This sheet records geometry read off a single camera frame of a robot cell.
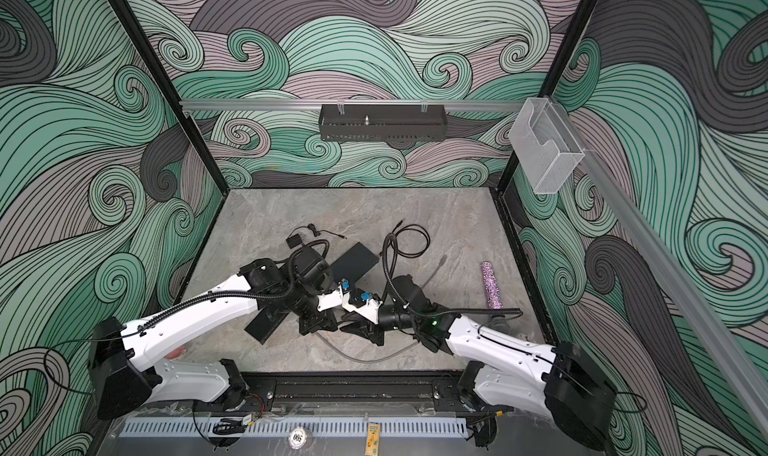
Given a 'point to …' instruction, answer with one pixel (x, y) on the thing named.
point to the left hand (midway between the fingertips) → (335, 323)
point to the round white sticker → (297, 437)
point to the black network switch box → (265, 323)
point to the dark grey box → (353, 264)
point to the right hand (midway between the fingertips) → (344, 323)
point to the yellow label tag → (372, 439)
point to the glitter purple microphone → (493, 293)
